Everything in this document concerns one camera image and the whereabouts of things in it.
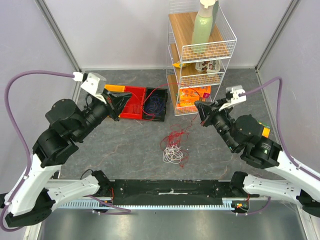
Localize green bottle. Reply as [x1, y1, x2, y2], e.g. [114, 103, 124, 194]
[191, 0, 219, 54]

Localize red cable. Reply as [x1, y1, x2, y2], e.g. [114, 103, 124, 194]
[132, 83, 203, 168]

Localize yellow plastic bin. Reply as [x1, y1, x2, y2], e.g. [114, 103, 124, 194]
[104, 84, 126, 118]

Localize white cable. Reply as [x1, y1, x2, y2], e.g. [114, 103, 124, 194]
[162, 141, 185, 165]

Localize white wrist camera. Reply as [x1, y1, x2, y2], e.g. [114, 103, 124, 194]
[73, 72, 107, 96]
[218, 85, 247, 112]

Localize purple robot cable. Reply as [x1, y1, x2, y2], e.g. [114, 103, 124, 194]
[239, 76, 320, 176]
[0, 70, 76, 233]

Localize orange snack box on table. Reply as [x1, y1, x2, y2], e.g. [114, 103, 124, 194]
[258, 121, 271, 138]

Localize white wire shelf rack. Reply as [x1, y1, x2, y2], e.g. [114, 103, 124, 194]
[166, 0, 237, 116]

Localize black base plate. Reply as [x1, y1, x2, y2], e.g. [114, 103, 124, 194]
[99, 179, 248, 200]

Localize slotted cable duct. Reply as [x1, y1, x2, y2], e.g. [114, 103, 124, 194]
[58, 197, 239, 211]

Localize orange box in rack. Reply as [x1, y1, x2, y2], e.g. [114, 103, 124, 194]
[179, 86, 211, 107]

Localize white chocolate snack pack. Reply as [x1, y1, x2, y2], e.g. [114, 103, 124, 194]
[195, 60, 221, 73]

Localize red plastic bin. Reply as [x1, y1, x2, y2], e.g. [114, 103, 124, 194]
[120, 86, 146, 120]

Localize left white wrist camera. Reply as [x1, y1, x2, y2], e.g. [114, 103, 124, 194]
[73, 72, 107, 96]

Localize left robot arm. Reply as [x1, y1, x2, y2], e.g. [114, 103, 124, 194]
[1, 89, 132, 231]

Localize black plastic bin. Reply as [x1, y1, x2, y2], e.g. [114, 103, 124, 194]
[142, 87, 168, 122]

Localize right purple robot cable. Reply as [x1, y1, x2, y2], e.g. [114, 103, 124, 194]
[239, 76, 320, 176]

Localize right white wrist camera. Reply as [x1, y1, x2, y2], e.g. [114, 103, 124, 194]
[218, 85, 247, 112]

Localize yellow snack bag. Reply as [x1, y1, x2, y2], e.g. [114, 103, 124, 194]
[172, 61, 193, 69]

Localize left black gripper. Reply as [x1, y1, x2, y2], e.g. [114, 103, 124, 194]
[74, 88, 134, 141]

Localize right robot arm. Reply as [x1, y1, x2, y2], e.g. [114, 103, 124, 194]
[195, 100, 320, 217]

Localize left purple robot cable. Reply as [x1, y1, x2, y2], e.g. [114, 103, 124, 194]
[0, 70, 76, 233]

